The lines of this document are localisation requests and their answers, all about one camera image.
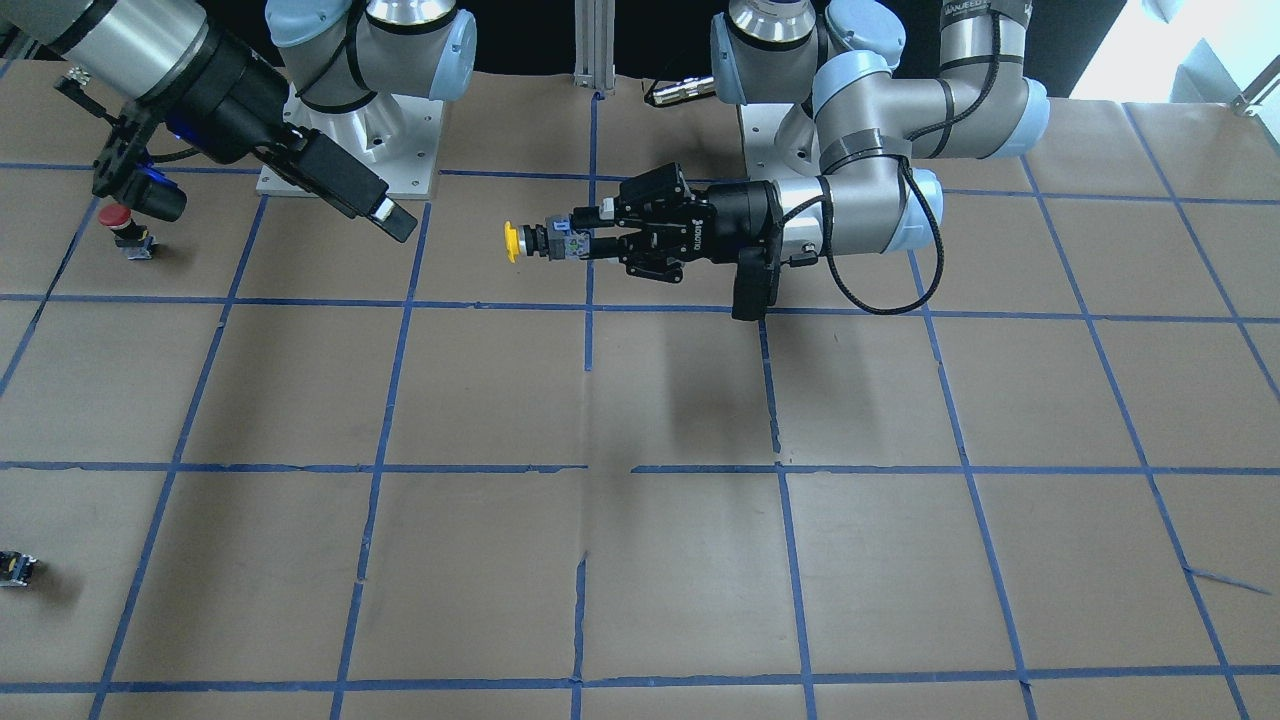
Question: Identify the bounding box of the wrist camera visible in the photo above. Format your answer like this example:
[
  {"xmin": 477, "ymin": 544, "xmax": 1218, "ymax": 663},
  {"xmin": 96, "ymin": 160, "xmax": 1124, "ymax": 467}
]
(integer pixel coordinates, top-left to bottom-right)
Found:
[
  {"xmin": 731, "ymin": 246, "xmax": 780, "ymax": 322},
  {"xmin": 55, "ymin": 67, "xmax": 187, "ymax": 222}
]

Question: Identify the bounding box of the silver metal tool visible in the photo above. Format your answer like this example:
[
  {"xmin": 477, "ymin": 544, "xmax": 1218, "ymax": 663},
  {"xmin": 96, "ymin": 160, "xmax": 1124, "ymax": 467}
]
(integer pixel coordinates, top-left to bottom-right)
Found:
[{"xmin": 643, "ymin": 76, "xmax": 716, "ymax": 108}]

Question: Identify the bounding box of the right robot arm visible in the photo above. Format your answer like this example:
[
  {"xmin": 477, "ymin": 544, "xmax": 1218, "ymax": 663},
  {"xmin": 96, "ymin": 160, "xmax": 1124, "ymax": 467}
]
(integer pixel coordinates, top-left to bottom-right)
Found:
[{"xmin": 3, "ymin": 1, "xmax": 477, "ymax": 242}]

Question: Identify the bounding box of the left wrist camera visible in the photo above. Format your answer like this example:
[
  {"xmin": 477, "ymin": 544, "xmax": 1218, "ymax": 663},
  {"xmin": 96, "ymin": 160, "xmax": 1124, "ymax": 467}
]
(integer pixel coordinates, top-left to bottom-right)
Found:
[{"xmin": 731, "ymin": 246, "xmax": 780, "ymax": 322}]

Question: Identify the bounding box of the brown paper table cover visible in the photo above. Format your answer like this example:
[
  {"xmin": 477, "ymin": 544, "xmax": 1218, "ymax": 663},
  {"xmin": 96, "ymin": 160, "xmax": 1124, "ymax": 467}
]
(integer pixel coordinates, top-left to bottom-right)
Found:
[{"xmin": 1, "ymin": 61, "xmax": 1279, "ymax": 719}]

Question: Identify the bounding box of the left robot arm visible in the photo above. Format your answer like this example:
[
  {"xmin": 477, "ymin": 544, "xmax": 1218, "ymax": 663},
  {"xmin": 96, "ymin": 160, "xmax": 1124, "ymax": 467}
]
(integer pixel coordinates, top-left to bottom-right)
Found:
[{"xmin": 549, "ymin": 1, "xmax": 1050, "ymax": 283}]

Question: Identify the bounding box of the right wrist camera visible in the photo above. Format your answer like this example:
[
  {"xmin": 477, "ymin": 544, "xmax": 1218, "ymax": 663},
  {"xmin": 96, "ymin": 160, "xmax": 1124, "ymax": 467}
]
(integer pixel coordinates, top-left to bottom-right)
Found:
[{"xmin": 55, "ymin": 67, "xmax": 187, "ymax": 222}]

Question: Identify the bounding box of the yellow push button switch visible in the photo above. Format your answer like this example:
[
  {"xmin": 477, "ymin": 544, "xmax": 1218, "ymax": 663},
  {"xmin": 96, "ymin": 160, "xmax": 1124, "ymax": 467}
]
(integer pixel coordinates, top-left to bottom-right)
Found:
[{"xmin": 503, "ymin": 217, "xmax": 591, "ymax": 263}]

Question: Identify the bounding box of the aluminium frame post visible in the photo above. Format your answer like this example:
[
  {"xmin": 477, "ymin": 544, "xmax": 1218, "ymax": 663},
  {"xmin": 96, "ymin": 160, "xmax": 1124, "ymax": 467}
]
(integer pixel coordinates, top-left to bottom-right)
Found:
[{"xmin": 573, "ymin": 0, "xmax": 616, "ymax": 95}]

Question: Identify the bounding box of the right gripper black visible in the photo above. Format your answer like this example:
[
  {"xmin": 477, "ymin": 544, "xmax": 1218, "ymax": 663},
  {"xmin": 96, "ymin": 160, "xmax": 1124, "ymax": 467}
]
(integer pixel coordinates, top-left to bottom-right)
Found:
[{"xmin": 137, "ymin": 29, "xmax": 419, "ymax": 243}]

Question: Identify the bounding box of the red push button switch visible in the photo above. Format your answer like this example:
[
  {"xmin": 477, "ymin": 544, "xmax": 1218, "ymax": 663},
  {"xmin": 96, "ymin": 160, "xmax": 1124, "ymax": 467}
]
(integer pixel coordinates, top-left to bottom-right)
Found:
[{"xmin": 97, "ymin": 202, "xmax": 155, "ymax": 261}]

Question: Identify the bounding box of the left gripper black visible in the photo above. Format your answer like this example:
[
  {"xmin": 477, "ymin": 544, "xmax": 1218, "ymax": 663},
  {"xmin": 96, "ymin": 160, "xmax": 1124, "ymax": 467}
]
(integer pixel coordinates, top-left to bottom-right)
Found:
[{"xmin": 572, "ymin": 163, "xmax": 783, "ymax": 284}]

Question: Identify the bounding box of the small black contact block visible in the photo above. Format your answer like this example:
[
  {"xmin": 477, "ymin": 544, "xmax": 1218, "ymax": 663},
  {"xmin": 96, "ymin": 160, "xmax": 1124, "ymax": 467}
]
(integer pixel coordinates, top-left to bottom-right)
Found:
[{"xmin": 0, "ymin": 550, "xmax": 40, "ymax": 588}]

